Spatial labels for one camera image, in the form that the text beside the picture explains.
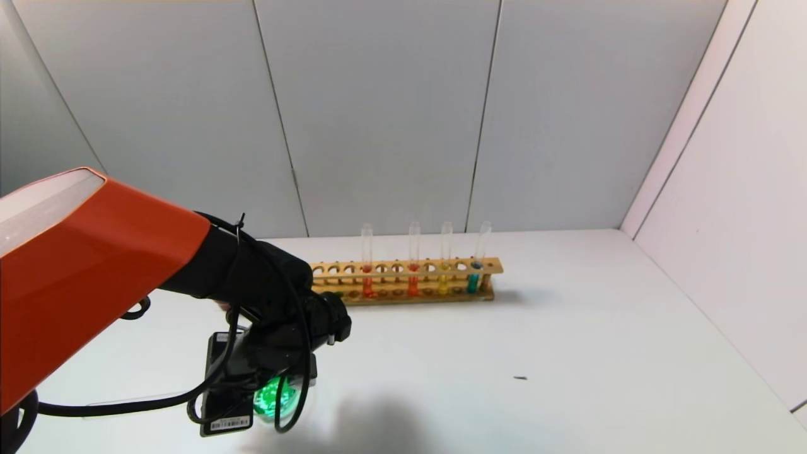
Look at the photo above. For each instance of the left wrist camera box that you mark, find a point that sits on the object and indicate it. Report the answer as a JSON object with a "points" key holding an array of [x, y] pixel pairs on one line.
{"points": [[224, 410]]}

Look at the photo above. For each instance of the wooden test tube rack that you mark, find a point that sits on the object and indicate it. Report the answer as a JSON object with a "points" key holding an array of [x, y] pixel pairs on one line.
{"points": [[416, 275]]}

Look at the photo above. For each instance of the orange and black left arm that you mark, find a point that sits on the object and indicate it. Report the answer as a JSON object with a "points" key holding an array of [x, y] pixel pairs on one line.
{"points": [[88, 277]]}

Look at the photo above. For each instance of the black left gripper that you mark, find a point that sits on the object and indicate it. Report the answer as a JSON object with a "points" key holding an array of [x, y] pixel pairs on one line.
{"points": [[222, 411]]}

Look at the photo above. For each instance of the test tube with blue pigment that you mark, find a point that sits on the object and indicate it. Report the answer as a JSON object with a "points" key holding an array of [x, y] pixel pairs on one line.
{"points": [[472, 284]]}

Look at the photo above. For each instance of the test tube with red pigment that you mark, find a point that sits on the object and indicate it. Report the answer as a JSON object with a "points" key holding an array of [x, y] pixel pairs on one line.
{"points": [[413, 287], [367, 287]]}

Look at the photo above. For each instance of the clear glass petri dish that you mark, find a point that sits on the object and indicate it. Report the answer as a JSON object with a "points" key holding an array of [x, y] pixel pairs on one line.
{"points": [[277, 398]]}

